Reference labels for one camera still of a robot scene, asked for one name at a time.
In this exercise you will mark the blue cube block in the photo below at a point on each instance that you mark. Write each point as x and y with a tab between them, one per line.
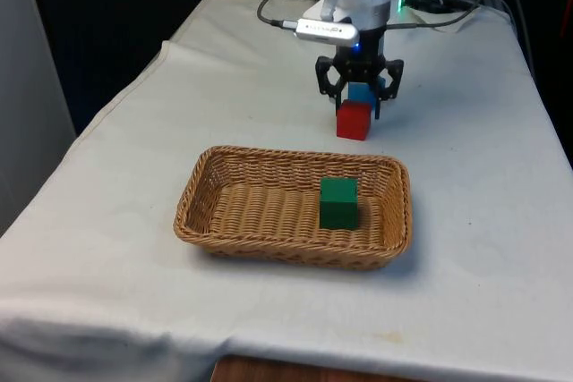
362	92

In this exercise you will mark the red cube block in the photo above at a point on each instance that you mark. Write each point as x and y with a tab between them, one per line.
353	121

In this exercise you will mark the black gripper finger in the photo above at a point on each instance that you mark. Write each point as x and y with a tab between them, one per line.
326	80
393	82

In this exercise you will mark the green cube block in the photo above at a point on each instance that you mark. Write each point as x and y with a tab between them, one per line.
338	205

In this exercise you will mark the wicker basket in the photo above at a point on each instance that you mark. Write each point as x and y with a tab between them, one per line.
250	216

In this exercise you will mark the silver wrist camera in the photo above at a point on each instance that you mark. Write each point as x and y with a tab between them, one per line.
324	31

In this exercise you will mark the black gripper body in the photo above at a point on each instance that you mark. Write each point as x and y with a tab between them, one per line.
369	48

